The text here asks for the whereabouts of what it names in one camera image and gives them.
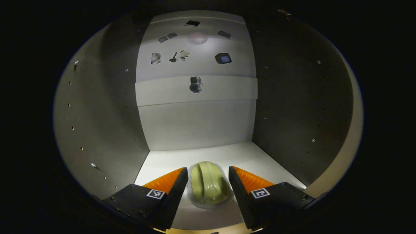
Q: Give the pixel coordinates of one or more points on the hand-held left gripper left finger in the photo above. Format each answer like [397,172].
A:
[174,198]

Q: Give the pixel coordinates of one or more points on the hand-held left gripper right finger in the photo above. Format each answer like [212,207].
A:
[239,198]

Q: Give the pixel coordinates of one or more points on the grey cabinet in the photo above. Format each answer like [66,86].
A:
[195,123]

